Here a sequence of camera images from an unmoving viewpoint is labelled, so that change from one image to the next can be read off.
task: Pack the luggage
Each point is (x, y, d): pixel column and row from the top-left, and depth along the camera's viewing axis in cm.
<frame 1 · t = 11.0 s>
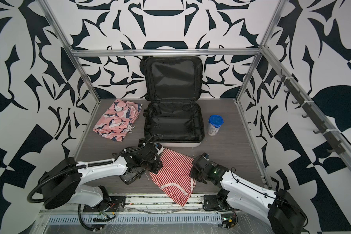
left hand: (164, 164, 83), fingers closed
right hand: (189, 173, 82), fingers closed
black open suitcase: (173, 115, 108), point 4 cm above the table
pink patterned shorts: (116, 122, 105), point 4 cm above the table
red white striped shirt: (172, 175, 83), point 3 cm above the table
blue lid plastic jar: (215, 122, 95), point 12 cm above the table

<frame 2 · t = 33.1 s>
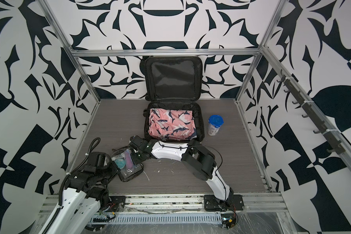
left hand: (120, 166, 78), fingers closed
right hand: (133, 159, 85), fingers closed
pink patterned shorts: (171, 124, 101), point 6 cm above the table
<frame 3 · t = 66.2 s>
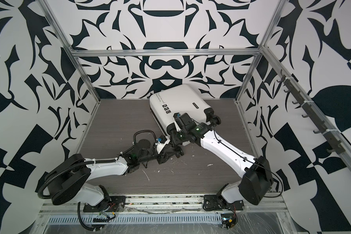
left hand: (173, 145, 80), fingers open
right hand: (174, 135, 79), fingers open
black open suitcase: (169, 100, 94), point 22 cm above the table
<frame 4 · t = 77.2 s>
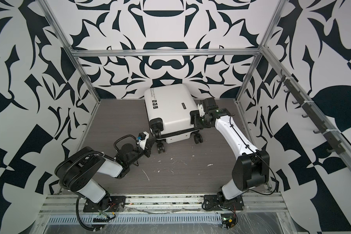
left hand: (155, 136, 85), fingers closed
right hand: (198, 121, 84), fingers open
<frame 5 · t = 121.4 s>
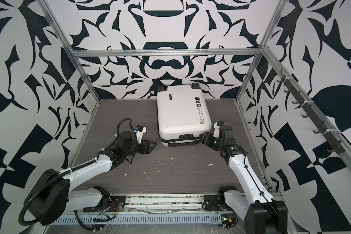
left hand: (153, 140, 83), fingers open
right hand: (203, 136, 82), fingers open
